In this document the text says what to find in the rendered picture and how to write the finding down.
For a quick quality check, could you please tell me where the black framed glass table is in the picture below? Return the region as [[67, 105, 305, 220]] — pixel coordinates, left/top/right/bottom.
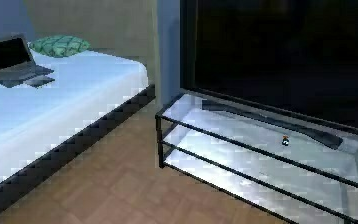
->
[[155, 88, 358, 224]]

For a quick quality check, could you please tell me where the white bed with black base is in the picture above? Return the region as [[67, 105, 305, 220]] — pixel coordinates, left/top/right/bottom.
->
[[0, 49, 156, 222]]

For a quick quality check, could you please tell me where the black television set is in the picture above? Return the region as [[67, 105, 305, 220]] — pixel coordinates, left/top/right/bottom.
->
[[179, 0, 358, 150]]

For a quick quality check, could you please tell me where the green patterned pillow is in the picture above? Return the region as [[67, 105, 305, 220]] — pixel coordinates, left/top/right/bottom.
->
[[29, 35, 92, 59]]

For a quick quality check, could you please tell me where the dark grey laptop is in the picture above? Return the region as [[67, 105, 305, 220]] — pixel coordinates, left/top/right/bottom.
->
[[0, 35, 56, 89]]

